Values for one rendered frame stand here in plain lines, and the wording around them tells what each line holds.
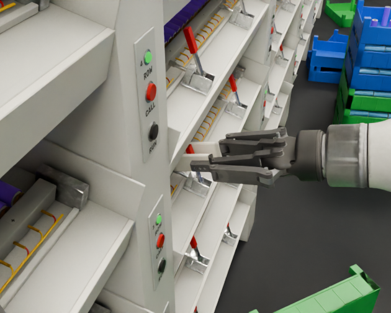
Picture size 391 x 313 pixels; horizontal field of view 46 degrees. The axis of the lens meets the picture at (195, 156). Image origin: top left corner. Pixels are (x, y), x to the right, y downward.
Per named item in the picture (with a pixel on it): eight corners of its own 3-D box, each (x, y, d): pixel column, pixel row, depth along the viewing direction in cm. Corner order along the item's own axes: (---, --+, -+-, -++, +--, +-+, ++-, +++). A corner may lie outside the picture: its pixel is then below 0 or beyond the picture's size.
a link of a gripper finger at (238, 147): (283, 143, 68) (286, 138, 69) (216, 138, 74) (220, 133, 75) (286, 165, 70) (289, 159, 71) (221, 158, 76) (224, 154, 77)
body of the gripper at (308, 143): (324, 194, 65) (260, 192, 69) (329, 160, 72) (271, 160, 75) (320, 149, 61) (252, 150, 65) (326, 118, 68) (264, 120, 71)
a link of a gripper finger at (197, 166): (223, 167, 71) (218, 179, 69) (193, 167, 73) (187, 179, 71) (221, 159, 70) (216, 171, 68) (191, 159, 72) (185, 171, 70)
